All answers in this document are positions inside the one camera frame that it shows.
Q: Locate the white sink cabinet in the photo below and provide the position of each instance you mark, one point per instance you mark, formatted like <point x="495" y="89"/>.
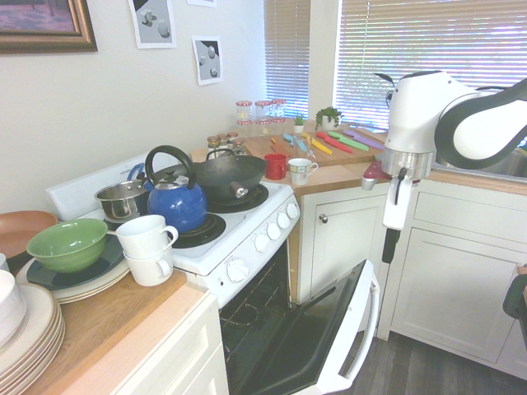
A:
<point x="461" y="280"/>

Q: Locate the stainless steel saucepan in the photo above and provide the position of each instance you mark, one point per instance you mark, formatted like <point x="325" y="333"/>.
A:
<point x="119" y="201"/>

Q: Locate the yellow knife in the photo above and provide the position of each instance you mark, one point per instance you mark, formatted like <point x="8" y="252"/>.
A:
<point x="318" y="144"/>

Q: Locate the small spice jar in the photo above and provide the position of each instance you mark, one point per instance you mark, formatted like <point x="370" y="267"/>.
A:
<point x="222" y="140"/>
<point x="239" y="148"/>
<point x="233" y="138"/>
<point x="212" y="143"/>

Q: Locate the red knife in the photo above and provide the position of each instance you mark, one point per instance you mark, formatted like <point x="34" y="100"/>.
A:
<point x="334" y="141"/>

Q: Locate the light blue knife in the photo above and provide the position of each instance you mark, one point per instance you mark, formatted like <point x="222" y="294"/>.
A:
<point x="289" y="139"/>

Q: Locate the white oven door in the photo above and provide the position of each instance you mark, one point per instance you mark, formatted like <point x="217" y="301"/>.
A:
<point x="350" y="325"/>

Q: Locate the dark green object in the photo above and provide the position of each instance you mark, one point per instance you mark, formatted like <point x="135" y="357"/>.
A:
<point x="516" y="296"/>

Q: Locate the black coil burner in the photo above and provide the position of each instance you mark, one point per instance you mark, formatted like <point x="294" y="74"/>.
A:
<point x="255" y="197"/>
<point x="206" y="232"/>

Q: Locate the glass jar red checked lid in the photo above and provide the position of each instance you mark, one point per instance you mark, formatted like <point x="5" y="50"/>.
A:
<point x="243" y="129"/>
<point x="263" y="128"/>
<point x="278" y="126"/>
<point x="243" y="111"/>
<point x="278" y="109"/>
<point x="263" y="110"/>

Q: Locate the white cabinet door with knob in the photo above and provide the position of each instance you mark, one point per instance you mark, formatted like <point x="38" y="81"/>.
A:
<point x="350" y="247"/>

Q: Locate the bushy potted plant white pot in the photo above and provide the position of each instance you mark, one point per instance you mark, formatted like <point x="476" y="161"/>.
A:
<point x="328" y="119"/>

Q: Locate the large grey shapes print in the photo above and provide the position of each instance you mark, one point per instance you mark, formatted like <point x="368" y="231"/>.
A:
<point x="154" y="22"/>

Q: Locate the narrow window blind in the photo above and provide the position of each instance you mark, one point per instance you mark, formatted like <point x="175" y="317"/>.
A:
<point x="286" y="53"/>

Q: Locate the white electric stove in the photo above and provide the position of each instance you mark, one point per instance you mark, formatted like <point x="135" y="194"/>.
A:
<point x="243" y="222"/>

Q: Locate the stack of beige plates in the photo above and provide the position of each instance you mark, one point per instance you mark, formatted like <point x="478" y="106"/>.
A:
<point x="37" y="312"/>

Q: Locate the red mug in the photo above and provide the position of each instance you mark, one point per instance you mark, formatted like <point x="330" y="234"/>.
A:
<point x="273" y="166"/>

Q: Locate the black wok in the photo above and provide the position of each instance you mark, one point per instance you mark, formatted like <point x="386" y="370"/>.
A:
<point x="230" y="170"/>

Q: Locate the green ceramic bowl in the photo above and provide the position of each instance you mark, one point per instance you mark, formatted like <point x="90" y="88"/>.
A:
<point x="66" y="251"/>

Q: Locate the wooden cutting board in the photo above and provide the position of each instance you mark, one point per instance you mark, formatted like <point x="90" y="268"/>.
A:
<point x="257" y="148"/>

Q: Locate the white cabinet beside stove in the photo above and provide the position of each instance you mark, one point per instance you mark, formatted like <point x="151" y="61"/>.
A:
<point x="177" y="349"/>

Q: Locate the paper print edge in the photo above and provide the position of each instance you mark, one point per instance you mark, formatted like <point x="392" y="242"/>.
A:
<point x="201" y="2"/>

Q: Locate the small potted plant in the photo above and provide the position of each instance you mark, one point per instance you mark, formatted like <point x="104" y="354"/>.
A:
<point x="298" y="124"/>

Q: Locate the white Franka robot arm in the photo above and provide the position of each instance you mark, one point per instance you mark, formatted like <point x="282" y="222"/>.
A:
<point x="416" y="115"/>

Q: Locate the white patterned mug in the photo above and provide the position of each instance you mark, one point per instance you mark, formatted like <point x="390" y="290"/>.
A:
<point x="299" y="173"/>

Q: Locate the gold framed painting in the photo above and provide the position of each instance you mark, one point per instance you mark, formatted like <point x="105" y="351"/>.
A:
<point x="41" y="20"/>

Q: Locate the stainless steel sink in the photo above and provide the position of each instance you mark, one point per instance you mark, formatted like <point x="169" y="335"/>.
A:
<point x="494" y="164"/>

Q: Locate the purple knife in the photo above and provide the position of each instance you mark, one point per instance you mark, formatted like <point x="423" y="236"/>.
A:
<point x="364" y="138"/>

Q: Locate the wide window blind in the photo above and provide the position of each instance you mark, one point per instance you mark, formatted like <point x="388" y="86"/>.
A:
<point x="432" y="41"/>

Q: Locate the cream dinner plate brown rim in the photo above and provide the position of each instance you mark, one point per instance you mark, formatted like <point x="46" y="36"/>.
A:
<point x="62" y="327"/>
<point x="61" y="341"/>

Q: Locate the metal oven rack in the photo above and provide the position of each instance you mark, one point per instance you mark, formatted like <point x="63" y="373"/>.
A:
<point x="255" y="288"/>

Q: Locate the small grey shapes print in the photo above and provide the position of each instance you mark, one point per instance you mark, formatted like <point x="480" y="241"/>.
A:
<point x="208" y="61"/>

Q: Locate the orange knife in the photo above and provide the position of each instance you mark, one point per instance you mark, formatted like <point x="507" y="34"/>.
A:
<point x="276" y="147"/>

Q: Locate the green knife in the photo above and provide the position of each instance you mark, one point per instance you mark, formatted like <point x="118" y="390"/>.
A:
<point x="350" y="140"/>

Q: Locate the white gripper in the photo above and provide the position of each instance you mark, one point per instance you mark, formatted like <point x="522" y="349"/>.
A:
<point x="397" y="210"/>

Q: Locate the round metal cabinet knob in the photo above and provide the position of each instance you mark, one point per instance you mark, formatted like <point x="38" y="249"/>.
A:
<point x="323" y="218"/>

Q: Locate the white ceramic mug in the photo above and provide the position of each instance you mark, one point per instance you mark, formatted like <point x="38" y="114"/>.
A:
<point x="140" y="236"/>
<point x="146" y="269"/>

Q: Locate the white round container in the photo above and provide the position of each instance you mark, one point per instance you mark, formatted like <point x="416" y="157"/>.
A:
<point x="10" y="308"/>

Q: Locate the white stove knob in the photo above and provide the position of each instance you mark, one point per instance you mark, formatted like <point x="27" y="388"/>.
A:
<point x="284" y="221"/>
<point x="273" y="231"/>
<point x="237" y="270"/>
<point x="292" y="210"/>
<point x="262" y="243"/>

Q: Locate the dark blue plate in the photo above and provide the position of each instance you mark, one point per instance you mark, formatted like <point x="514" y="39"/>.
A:
<point x="105" y="263"/>

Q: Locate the copper brown frying pan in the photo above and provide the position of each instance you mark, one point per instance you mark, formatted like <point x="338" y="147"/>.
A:
<point x="24" y="230"/>

